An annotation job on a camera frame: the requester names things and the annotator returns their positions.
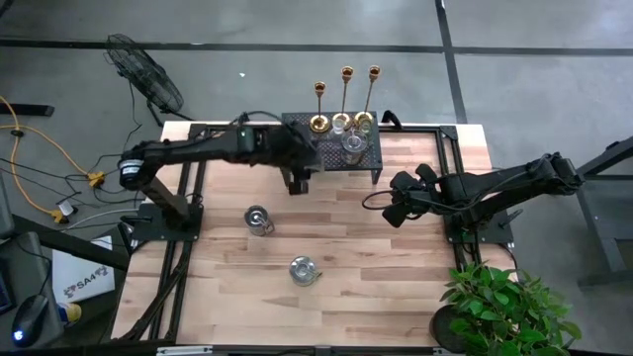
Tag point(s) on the black aluminium table frame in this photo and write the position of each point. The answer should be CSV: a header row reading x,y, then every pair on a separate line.
x,y
420,129

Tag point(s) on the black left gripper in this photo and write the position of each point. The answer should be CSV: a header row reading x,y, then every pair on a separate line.
x,y
294,153

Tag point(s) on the black floor bar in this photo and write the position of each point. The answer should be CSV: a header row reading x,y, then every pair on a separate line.
x,y
27,110

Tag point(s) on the green leafy plant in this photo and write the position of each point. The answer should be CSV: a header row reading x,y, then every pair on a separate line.
x,y
499,306

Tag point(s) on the black metal stand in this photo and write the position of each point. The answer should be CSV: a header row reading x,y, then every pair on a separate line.
x,y
596,227

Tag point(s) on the black perforated metal shelf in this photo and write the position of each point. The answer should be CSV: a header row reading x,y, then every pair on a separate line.
x,y
330,158

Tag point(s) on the short gold candlestick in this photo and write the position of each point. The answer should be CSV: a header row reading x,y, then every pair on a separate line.
x,y
319,124

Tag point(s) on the white printed paper sheet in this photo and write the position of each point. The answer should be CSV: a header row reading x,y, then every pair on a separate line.
x,y
81,282

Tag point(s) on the black slanted stand leg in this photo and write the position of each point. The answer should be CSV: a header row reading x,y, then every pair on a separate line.
x,y
74,244

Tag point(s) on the black table clamp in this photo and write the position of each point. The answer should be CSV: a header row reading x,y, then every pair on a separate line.
x,y
392,118
242,118

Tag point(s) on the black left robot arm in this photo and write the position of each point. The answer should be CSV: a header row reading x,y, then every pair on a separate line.
x,y
198,148

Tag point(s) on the small yellow blue object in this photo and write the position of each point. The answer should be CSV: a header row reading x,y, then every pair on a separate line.
x,y
71,312

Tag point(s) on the black plant pot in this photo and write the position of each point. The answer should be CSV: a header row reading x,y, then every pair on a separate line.
x,y
442,329

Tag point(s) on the grey side desk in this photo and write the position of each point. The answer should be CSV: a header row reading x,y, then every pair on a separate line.
x,y
25,267

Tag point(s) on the black computer mouse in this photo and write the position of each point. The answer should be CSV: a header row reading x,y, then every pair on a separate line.
x,y
29,319

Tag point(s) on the black floor fan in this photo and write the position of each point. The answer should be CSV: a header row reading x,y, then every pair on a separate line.
x,y
143,74

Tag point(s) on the ribbed clear glass candle holder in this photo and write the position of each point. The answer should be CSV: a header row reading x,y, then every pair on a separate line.
x,y
338,126
366,127

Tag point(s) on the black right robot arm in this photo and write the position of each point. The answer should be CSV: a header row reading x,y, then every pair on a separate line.
x,y
504,190

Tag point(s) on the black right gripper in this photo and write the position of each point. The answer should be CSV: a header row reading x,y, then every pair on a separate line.
x,y
427,198

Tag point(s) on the clear glass jar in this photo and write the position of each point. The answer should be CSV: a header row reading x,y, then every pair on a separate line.
x,y
354,146
256,220

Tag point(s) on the white power adapter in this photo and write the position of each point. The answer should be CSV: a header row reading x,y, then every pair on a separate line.
x,y
64,207

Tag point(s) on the tall gold candlestick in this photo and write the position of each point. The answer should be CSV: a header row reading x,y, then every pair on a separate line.
x,y
347,73
362,117

